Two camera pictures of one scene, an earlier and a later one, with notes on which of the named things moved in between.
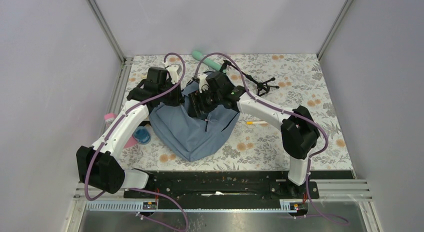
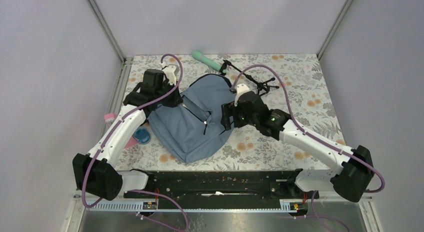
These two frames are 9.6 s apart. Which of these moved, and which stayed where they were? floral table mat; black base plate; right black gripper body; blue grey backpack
Moved: right black gripper body
Stayed: blue grey backpack; black base plate; floral table mat
